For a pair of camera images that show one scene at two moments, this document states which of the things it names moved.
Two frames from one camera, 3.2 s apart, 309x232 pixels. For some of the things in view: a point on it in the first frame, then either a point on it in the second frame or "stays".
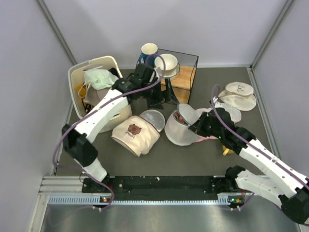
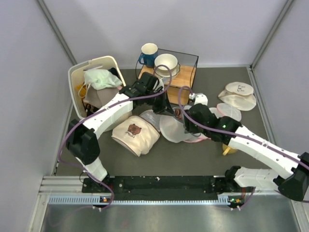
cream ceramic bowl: (170, 61) stays
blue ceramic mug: (148, 49) stays
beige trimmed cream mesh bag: (239, 94) stays
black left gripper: (169, 95) to (164, 107)
